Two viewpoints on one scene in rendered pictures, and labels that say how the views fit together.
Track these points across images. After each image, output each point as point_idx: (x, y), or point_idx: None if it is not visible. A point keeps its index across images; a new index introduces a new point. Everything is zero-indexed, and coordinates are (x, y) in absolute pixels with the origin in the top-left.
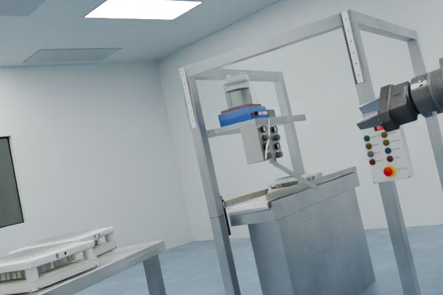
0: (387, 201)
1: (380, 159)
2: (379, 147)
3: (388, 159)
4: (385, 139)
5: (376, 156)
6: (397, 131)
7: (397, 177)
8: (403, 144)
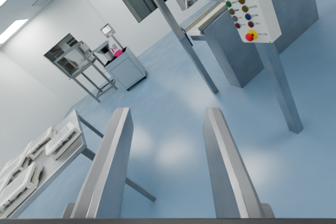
0: (261, 50)
1: (243, 24)
2: (240, 13)
3: (249, 25)
4: (243, 6)
5: (239, 20)
6: None
7: (260, 40)
8: (262, 10)
